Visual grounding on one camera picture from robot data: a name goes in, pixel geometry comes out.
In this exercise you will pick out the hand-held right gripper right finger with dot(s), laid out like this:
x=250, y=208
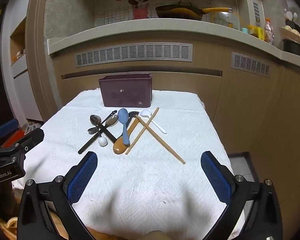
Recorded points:
x=216, y=177

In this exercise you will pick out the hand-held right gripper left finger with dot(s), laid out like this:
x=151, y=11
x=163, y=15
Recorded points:
x=82, y=177

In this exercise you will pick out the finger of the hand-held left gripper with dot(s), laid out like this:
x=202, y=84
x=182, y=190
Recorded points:
x=33, y=135
x=6, y=128

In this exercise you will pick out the wooden spoon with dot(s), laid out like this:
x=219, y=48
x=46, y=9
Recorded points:
x=120, y=148

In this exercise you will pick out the small metal spoon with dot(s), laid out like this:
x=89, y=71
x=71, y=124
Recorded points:
x=92, y=130

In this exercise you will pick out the wooden chopstick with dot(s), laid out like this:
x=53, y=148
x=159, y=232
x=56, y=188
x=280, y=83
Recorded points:
x=165, y=142
x=150, y=120

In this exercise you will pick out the blue plastic spoon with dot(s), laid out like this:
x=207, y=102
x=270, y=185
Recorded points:
x=123, y=116

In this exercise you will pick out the white plastic spoon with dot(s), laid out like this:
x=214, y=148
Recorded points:
x=145, y=113

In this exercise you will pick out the purple plastic utensil holder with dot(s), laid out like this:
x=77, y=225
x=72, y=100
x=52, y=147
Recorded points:
x=126, y=92

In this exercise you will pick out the black holder with white utensils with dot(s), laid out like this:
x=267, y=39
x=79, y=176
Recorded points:
x=290, y=20

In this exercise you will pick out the white slippers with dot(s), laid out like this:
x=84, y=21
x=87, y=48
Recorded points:
x=31, y=127

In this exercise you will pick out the red item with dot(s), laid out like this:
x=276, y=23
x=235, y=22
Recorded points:
x=11, y=141

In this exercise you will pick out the white shelf cabinet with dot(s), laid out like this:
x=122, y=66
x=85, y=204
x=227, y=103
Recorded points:
x=18, y=80

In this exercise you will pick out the white textured towel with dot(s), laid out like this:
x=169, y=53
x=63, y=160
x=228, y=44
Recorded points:
x=145, y=185

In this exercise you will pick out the kitchen counter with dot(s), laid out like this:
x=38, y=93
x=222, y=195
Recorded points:
x=240, y=110

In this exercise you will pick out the short grey vent grille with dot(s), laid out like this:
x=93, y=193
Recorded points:
x=251, y=65

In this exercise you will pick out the long grey vent grille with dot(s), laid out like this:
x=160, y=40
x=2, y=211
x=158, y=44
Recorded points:
x=135, y=55

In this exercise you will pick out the teal cup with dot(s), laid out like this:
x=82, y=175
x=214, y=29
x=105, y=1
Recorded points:
x=245, y=30

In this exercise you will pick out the jar with yellow lid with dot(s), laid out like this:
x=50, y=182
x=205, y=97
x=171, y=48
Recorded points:
x=252, y=31

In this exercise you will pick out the black pot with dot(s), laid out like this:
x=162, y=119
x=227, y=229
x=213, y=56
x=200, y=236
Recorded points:
x=293, y=48

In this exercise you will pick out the plastic bottle with orange cap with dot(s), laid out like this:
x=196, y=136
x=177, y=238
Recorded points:
x=268, y=32

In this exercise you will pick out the glass pan lid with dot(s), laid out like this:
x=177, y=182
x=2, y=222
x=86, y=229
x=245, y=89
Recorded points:
x=225, y=20

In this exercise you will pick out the brown post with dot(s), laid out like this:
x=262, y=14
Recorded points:
x=5, y=200

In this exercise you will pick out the cartoon wall poster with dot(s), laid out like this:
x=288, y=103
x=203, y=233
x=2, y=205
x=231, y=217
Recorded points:
x=140, y=2

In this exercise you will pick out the white wall appliance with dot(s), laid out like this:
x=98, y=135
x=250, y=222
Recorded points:
x=253, y=7

